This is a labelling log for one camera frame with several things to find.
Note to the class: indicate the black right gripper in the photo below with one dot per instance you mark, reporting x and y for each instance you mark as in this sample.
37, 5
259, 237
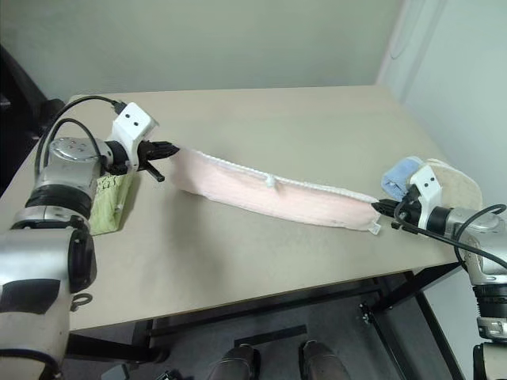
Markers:
408, 211

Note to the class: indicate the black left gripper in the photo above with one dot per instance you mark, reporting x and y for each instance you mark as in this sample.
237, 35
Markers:
146, 153

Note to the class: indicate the pink towel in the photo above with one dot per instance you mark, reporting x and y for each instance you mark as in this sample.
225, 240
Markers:
277, 202

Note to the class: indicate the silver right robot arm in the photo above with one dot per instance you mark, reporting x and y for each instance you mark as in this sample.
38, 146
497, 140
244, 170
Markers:
485, 261

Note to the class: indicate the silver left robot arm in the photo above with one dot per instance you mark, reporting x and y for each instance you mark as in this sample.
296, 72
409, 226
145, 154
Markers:
51, 178

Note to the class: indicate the folded blue towel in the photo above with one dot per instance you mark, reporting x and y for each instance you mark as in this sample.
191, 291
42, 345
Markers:
398, 172

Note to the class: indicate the folded cream towel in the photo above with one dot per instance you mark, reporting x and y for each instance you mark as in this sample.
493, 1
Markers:
459, 186

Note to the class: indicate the folded green towel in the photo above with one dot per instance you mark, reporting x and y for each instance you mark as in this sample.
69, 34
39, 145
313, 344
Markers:
113, 206

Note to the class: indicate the black chair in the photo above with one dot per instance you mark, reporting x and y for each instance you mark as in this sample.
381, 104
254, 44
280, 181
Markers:
20, 91

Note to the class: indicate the dark rounded shape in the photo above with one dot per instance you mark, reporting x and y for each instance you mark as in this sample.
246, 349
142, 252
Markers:
320, 360
234, 362

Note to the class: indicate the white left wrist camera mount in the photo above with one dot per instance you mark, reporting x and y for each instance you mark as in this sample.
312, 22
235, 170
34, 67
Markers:
132, 123

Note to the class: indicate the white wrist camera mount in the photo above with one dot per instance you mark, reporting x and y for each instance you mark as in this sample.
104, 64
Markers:
428, 190
132, 123

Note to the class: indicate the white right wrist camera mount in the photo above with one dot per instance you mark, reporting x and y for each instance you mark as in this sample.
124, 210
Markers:
428, 190

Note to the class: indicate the black metal table frame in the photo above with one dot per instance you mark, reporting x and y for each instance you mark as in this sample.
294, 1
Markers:
277, 301

